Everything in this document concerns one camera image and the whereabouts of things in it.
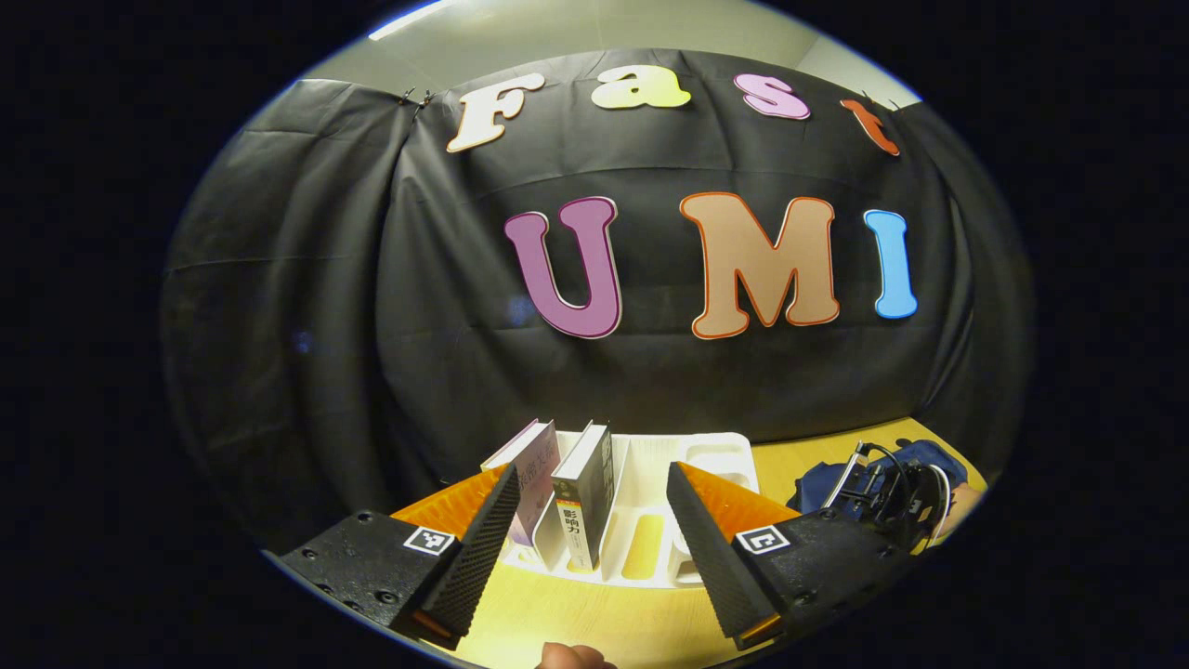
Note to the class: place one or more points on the blue schoolbag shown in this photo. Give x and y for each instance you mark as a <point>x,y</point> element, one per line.
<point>817,488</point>

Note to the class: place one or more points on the black binder clip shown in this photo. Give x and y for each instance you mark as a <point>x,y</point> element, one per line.
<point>416,96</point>

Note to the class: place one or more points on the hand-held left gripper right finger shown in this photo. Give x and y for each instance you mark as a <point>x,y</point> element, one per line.
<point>711,557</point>

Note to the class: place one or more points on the black book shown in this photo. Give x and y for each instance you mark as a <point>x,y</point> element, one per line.
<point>585,502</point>

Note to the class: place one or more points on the white plastic bookshelf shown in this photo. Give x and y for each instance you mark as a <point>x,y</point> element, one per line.
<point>650,502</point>

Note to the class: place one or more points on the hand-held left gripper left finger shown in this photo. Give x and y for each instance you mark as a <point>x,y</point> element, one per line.
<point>478,557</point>

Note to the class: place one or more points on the black backdrop cloth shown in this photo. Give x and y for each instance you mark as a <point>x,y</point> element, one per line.
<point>325,325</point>

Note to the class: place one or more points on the pink book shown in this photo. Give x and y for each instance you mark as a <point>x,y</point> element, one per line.
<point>537,474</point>

